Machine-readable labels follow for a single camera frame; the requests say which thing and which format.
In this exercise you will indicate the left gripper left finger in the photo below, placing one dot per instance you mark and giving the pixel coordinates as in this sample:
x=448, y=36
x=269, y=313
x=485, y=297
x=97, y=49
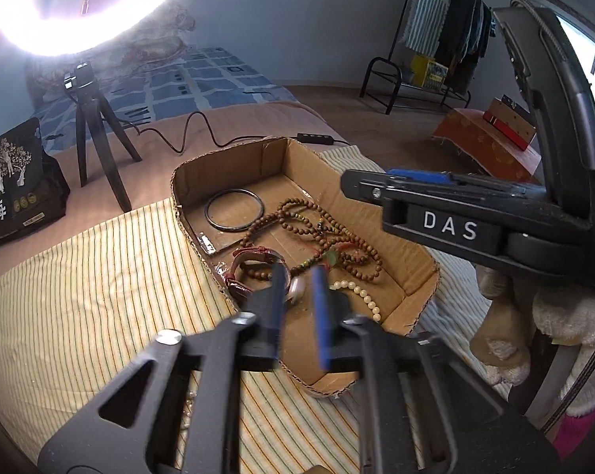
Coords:
x=260, y=341

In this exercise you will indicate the white pearl earring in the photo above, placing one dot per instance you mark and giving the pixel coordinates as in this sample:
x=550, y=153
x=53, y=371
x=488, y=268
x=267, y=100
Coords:
x=296, y=290

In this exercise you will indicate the black inline cable switch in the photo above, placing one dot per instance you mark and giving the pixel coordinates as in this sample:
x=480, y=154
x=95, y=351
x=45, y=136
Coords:
x=315, y=139

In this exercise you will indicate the red and tan box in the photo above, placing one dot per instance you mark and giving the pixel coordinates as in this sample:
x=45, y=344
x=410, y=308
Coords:
x=512, y=120

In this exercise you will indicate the cardboard box tray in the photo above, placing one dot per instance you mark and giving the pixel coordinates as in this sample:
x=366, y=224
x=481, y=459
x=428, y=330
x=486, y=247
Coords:
x=302, y=236

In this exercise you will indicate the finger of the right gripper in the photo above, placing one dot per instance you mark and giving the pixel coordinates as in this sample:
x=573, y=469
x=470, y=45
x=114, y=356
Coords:
x=368, y=186

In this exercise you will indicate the blue checkered bed sheet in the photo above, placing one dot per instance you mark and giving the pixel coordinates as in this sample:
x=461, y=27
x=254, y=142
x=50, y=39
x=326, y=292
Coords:
x=146, y=83

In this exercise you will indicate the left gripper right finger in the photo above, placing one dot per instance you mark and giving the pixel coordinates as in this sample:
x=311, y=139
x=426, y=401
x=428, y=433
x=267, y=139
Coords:
x=338, y=346

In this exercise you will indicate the yellow striped cloth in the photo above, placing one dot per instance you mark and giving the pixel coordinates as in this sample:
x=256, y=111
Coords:
x=75, y=315

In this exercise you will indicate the black snack bag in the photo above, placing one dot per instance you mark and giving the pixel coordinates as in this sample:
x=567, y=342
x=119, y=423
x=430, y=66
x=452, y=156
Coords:
x=33, y=189

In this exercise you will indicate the red leather watch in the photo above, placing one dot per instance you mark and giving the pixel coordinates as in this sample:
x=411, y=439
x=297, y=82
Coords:
x=256, y=263

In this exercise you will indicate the black tripod stand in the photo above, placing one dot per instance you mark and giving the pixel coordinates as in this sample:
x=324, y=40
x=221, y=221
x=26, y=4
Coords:
x=93, y=112

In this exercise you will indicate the gloved right hand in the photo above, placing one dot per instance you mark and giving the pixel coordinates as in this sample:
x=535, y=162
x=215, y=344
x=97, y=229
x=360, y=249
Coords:
x=536, y=338

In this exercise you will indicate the black clothes rack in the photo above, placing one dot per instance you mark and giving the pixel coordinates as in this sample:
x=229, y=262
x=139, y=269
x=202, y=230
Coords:
x=433, y=56

